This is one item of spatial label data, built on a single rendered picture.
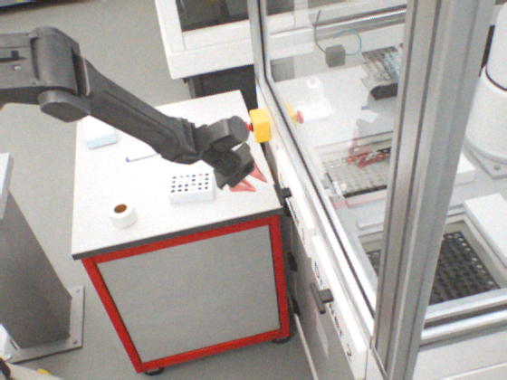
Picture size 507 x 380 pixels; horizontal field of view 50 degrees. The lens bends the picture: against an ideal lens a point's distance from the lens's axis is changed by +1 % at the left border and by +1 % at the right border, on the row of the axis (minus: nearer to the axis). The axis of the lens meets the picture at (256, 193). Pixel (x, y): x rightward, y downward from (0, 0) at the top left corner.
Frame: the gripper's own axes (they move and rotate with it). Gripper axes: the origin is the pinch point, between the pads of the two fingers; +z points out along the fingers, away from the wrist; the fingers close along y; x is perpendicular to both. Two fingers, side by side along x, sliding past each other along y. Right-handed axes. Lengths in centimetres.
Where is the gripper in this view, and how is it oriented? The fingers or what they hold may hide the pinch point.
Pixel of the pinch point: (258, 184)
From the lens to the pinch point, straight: 122.3
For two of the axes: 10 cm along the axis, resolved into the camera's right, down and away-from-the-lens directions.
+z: 6.5, 4.4, 6.1
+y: 7.3, -6.0, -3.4
